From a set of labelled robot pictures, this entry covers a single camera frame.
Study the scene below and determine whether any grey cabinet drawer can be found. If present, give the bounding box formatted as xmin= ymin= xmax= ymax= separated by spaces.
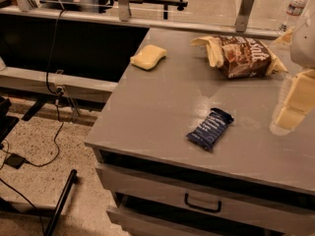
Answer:
xmin=95 ymin=164 xmax=315 ymax=236

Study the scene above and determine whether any yellow sponge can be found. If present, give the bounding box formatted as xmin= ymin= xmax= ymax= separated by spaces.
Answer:
xmin=130 ymin=44 xmax=166 ymax=70

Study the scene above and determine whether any black hanging cable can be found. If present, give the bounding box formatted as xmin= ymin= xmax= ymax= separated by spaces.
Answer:
xmin=25 ymin=10 xmax=67 ymax=168

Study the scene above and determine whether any black drawer handle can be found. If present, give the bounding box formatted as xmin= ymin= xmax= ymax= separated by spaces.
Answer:
xmin=184 ymin=193 xmax=222 ymax=213

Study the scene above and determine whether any black metal leg bar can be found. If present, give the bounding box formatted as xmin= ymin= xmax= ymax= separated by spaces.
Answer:
xmin=44 ymin=169 xmax=78 ymax=236

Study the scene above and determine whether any blue rxbar blueberry wrapper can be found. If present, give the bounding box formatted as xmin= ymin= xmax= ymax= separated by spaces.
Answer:
xmin=186 ymin=108 xmax=234 ymax=150

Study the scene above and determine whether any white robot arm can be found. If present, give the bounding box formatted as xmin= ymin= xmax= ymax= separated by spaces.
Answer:
xmin=270 ymin=2 xmax=315 ymax=136

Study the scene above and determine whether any black power adapter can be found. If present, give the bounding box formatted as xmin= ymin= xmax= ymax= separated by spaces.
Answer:
xmin=5 ymin=153 xmax=26 ymax=169

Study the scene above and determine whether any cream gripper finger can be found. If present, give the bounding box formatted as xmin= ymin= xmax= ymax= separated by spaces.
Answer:
xmin=274 ymin=69 xmax=315 ymax=131

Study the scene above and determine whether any brown chip bag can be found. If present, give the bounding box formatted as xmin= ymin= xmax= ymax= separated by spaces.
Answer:
xmin=191 ymin=35 xmax=287 ymax=79

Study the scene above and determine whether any clear water bottle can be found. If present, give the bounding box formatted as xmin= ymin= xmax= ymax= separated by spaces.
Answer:
xmin=280 ymin=0 xmax=308 ymax=32

